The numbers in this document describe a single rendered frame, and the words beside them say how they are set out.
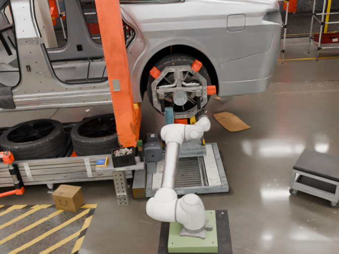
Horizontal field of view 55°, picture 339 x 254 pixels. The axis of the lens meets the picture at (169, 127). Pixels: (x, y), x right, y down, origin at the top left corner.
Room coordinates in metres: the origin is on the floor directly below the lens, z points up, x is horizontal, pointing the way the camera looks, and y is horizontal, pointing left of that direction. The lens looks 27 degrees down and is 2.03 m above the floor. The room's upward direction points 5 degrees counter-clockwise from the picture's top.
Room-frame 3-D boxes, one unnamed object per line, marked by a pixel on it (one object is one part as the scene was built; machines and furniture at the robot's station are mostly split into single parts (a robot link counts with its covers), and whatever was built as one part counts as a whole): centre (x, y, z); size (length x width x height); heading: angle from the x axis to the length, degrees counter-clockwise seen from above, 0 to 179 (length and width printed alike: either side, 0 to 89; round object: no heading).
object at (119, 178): (2.46, 0.50, 0.21); 0.10 x 0.10 x 0.42; 88
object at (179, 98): (2.95, -0.13, 0.85); 0.21 x 0.14 x 0.14; 178
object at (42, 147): (3.14, 1.49, 0.39); 0.66 x 0.66 x 0.24
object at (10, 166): (2.68, 1.56, 0.30); 0.09 x 0.05 x 0.50; 88
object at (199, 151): (3.19, -0.14, 0.13); 0.50 x 0.36 x 0.10; 88
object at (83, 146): (3.12, 0.73, 0.39); 0.66 x 0.66 x 0.24
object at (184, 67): (3.02, -0.13, 0.85); 0.54 x 0.07 x 0.54; 88
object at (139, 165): (2.45, 0.47, 0.44); 0.43 x 0.17 x 0.03; 88
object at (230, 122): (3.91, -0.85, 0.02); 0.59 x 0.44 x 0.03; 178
